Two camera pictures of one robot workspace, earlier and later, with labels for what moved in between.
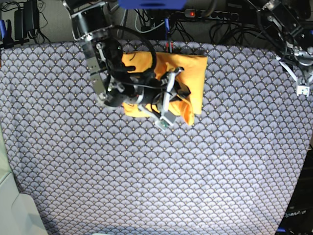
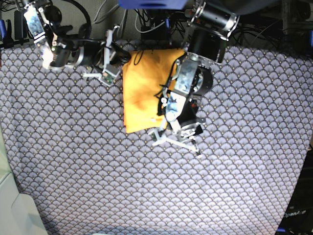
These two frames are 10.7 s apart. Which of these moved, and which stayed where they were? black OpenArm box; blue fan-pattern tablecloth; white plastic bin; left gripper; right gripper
Moved: left gripper; right gripper
Stayed: white plastic bin; black OpenArm box; blue fan-pattern tablecloth
